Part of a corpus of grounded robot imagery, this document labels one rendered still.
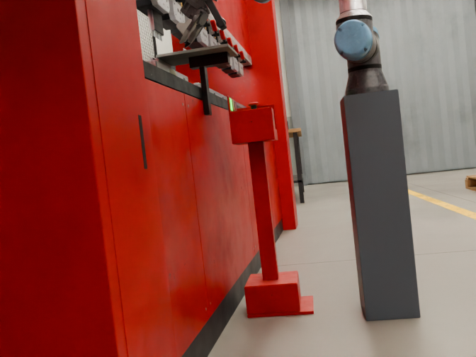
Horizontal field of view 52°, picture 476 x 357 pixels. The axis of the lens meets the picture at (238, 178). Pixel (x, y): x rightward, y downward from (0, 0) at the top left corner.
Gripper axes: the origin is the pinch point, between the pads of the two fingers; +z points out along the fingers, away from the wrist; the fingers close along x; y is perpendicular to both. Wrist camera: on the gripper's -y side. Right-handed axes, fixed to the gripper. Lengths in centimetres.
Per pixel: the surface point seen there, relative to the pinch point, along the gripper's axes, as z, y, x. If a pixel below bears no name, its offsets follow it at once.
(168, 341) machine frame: 50, -61, 90
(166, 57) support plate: 7.9, 0.5, 8.1
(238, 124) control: 14.3, -32.2, -3.2
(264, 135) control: 12.4, -42.7, -3.7
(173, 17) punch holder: -5.9, 14.0, -10.5
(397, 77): -168, -89, -749
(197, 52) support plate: 0.4, -8.4, 8.2
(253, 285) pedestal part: 62, -71, -5
